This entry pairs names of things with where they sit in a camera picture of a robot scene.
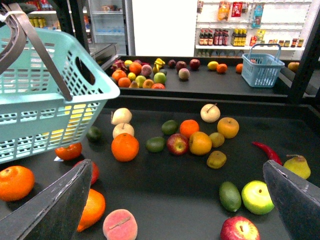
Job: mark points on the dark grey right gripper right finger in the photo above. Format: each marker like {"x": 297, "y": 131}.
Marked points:
{"x": 296, "y": 200}

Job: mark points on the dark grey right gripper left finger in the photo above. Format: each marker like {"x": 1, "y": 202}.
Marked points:
{"x": 54, "y": 213}

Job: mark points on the yellow lemon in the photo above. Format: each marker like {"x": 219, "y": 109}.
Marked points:
{"x": 212, "y": 65}
{"x": 78, "y": 114}

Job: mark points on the light teal shopping basket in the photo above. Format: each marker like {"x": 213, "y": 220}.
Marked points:
{"x": 41, "y": 72}

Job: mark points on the yellow lemon smaller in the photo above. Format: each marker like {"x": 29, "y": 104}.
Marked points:
{"x": 62, "y": 136}

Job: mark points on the yellow pear right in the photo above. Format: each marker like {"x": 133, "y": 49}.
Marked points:
{"x": 298, "y": 165}

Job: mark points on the bright green apple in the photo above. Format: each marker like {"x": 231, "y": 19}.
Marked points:
{"x": 256, "y": 197}

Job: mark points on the orange fruit behind left finger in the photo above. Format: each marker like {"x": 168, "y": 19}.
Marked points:
{"x": 93, "y": 210}

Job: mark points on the orange tangerine far left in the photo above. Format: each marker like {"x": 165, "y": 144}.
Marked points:
{"x": 16, "y": 182}

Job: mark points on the red chili pepper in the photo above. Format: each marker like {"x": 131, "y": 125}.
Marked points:
{"x": 271, "y": 154}

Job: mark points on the white price tag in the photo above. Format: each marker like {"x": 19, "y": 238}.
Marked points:
{"x": 57, "y": 159}

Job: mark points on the red fruit behind left finger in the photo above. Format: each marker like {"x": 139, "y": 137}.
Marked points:
{"x": 95, "y": 173}

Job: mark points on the orange persimmon green calyx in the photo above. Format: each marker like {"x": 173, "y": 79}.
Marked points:
{"x": 70, "y": 152}

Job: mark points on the red apple front right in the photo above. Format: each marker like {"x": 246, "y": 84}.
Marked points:
{"x": 239, "y": 228}

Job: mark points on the pink peach front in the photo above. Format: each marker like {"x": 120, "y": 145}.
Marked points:
{"x": 120, "y": 224}

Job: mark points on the dark green lime left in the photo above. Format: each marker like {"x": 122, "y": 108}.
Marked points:
{"x": 94, "y": 134}

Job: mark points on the brown kiwi lower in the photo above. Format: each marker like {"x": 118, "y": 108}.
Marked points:
{"x": 216, "y": 159}

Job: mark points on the brown kiwi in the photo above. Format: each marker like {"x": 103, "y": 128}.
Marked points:
{"x": 217, "y": 139}
{"x": 216, "y": 159}

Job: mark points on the large orange centre left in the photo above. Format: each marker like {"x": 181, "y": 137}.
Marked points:
{"x": 125, "y": 147}

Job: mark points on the large orange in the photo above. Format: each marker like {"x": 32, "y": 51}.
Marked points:
{"x": 125, "y": 147}
{"x": 135, "y": 67}

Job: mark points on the brown kiwi upper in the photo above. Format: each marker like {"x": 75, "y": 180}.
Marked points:
{"x": 217, "y": 139}

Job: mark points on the golden yellow apple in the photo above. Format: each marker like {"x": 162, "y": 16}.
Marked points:
{"x": 228, "y": 127}

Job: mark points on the white pear lower left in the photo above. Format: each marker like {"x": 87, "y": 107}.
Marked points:
{"x": 123, "y": 128}

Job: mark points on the yellow orange persimmon centre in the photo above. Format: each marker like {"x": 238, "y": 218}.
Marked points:
{"x": 200, "y": 143}

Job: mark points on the white pear upper left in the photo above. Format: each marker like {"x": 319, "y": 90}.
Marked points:
{"x": 121, "y": 115}

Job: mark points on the white pear with stem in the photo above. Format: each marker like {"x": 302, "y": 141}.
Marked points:
{"x": 210, "y": 113}

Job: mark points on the green lime centre lower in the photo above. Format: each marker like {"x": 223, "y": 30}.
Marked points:
{"x": 155, "y": 144}

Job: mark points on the small orange mandarin centre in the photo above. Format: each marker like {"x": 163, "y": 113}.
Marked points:
{"x": 188, "y": 127}

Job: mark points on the red apple centre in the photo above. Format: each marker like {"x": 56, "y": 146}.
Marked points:
{"x": 177, "y": 144}

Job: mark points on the small blue basket far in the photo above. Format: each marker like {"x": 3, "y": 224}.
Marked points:
{"x": 261, "y": 70}

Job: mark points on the green lime centre upper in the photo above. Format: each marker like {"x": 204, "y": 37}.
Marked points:
{"x": 169, "y": 127}

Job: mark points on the far orange mandarin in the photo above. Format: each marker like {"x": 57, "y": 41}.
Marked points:
{"x": 221, "y": 68}

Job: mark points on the far large orange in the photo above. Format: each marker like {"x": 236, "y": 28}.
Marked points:
{"x": 135, "y": 67}

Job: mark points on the far pink peach alone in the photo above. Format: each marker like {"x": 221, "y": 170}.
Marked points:
{"x": 184, "y": 74}

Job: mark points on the far dark red apple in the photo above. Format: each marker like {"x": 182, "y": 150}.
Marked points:
{"x": 194, "y": 64}

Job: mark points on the far green apple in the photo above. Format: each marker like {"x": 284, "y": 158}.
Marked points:
{"x": 160, "y": 78}

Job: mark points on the far banana bunch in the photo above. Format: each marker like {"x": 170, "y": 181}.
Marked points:
{"x": 158, "y": 65}

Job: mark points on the black shelf upright post right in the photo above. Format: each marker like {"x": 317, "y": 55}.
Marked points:
{"x": 307, "y": 64}

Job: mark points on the black shelf upright post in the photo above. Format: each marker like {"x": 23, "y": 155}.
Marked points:
{"x": 307, "y": 64}
{"x": 71, "y": 19}

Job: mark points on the black shelf upright post left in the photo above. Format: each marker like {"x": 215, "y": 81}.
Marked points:
{"x": 71, "y": 19}

